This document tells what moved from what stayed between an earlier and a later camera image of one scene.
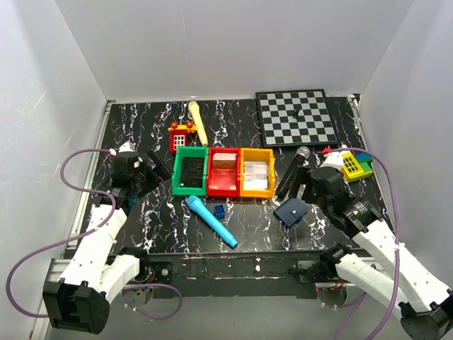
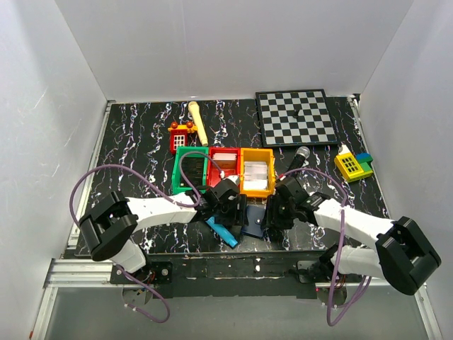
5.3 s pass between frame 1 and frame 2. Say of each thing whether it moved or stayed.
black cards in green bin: stayed
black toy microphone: stayed
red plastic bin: stayed
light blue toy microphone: stayed
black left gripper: moved
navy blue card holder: moved
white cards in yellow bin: stayed
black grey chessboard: stayed
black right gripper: moved
